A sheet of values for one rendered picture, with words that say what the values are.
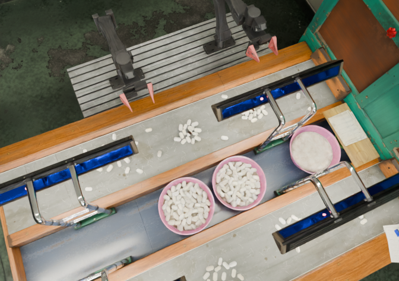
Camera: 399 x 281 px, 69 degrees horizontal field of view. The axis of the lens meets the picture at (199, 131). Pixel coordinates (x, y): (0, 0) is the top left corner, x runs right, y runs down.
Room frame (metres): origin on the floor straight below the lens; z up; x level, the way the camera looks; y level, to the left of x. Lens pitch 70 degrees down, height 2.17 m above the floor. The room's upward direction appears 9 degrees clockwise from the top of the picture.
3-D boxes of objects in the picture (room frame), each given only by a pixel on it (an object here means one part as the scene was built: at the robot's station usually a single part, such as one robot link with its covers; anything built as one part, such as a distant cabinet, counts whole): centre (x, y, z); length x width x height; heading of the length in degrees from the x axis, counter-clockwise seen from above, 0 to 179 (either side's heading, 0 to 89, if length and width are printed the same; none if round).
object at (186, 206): (0.13, 0.00, 0.72); 0.24 x 0.24 x 0.06
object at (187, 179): (0.12, 0.00, 0.72); 0.27 x 0.27 x 0.10
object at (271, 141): (0.58, -0.35, 0.90); 0.20 x 0.19 x 0.45; 122
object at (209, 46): (1.11, -0.04, 0.71); 0.20 x 0.07 x 0.08; 124
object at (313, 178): (0.24, -0.56, 0.90); 0.20 x 0.19 x 0.45; 122
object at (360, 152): (0.62, -0.79, 0.77); 0.33 x 0.15 x 0.01; 32
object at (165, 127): (0.47, 0.09, 0.73); 1.81 x 0.30 x 0.02; 122
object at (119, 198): (0.32, -0.01, 0.71); 1.81 x 0.05 x 0.11; 122
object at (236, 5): (1.11, -0.04, 1.05); 0.30 x 0.09 x 0.12; 34
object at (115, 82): (0.78, 0.46, 0.71); 0.20 x 0.07 x 0.08; 124
